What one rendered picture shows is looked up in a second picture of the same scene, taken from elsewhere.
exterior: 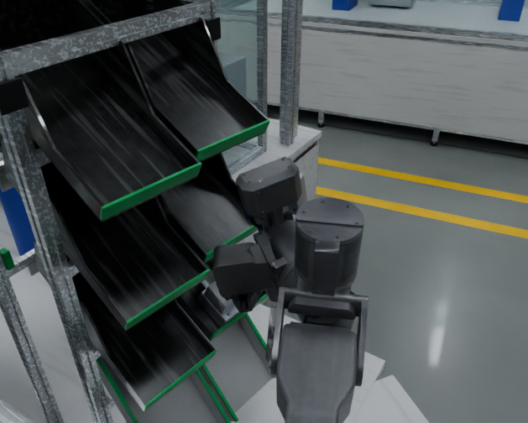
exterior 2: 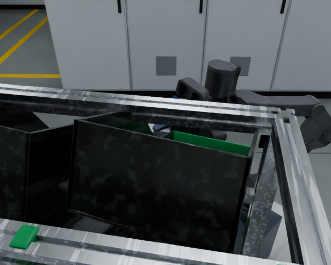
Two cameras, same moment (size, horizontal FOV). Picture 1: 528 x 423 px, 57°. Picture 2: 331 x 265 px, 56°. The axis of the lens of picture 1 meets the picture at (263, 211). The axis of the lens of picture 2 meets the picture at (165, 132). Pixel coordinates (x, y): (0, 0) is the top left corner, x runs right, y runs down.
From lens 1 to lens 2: 81 cm
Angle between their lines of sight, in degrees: 87
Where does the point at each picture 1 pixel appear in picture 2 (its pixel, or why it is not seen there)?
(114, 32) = (140, 99)
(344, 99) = not seen: outside the picture
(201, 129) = not seen: hidden behind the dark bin
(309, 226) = (230, 68)
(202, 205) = (103, 225)
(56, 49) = (217, 107)
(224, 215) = not seen: hidden behind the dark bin
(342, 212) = (217, 62)
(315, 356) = (251, 97)
